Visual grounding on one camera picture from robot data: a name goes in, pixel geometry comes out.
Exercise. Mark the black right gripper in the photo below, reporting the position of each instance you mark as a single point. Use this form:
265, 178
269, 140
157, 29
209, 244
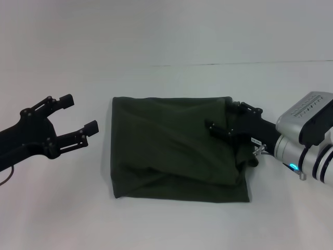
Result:
256, 130

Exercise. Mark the dark green shirt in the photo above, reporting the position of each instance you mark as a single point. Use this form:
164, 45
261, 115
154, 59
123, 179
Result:
169, 151

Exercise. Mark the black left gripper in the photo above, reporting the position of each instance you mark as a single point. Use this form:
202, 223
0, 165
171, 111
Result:
23, 138

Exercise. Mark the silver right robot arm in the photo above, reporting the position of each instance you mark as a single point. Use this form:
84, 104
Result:
304, 140

